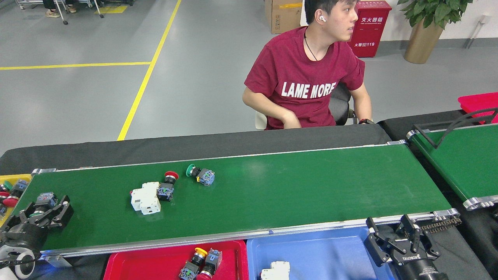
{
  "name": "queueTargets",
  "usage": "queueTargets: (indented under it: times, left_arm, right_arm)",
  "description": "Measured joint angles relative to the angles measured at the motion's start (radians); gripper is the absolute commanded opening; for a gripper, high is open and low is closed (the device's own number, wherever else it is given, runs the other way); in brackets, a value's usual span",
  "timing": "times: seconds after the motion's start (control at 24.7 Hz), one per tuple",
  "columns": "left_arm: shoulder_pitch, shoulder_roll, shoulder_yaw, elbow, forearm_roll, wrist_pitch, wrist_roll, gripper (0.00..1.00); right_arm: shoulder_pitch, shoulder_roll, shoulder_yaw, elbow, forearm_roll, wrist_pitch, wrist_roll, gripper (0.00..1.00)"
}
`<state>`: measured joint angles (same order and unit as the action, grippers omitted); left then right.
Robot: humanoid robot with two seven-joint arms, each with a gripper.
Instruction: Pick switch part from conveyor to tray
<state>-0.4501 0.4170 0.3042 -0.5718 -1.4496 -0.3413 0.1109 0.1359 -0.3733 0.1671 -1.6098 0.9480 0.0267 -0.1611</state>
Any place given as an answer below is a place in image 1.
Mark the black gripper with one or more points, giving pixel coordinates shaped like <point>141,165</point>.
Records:
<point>23,235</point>
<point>420,270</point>

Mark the green button switch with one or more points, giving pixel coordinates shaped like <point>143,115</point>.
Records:
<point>46,199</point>
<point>7,185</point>
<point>206,177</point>

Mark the white circuit breaker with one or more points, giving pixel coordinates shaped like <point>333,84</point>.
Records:
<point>276,272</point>
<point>146,198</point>

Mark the yellow button switch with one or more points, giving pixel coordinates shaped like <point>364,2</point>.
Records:
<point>188,271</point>

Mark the person's right forearm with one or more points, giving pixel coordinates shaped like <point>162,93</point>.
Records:
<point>264,109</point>

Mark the person's left forearm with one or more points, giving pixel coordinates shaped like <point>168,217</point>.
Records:
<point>364,109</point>

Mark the yellow plastic tray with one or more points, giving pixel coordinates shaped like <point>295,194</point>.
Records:
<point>21,177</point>

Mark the blue plastic tray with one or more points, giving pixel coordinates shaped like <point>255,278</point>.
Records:
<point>319,252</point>

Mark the short green conveyor belt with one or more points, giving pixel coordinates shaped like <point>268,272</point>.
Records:
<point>459,163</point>

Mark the red plastic tray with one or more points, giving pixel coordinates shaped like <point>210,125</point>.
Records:
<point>148,264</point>
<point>478,102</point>

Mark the long green conveyor belt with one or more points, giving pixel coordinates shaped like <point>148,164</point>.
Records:
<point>291,186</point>

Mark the person's right hand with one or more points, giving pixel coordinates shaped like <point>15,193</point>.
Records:
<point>292,121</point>

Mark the black wristwatch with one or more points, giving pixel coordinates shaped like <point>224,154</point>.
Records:
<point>366,121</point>

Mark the potted plant gold pot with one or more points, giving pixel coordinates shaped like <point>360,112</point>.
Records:
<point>422,44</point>

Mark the background person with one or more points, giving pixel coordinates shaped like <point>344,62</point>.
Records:
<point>51,13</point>

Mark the white wheeled stand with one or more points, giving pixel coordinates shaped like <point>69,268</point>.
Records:
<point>61,11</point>

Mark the white metal cart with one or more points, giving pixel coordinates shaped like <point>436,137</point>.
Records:
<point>27,3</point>

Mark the red fire extinguisher box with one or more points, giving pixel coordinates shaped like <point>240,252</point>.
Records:
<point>371,31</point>

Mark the brown cardboard box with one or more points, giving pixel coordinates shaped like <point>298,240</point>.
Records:
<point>282,17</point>

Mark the black guide frame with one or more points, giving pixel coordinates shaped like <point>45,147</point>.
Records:
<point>425,136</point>

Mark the white wall conduit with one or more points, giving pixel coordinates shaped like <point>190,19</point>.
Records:
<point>484,18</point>

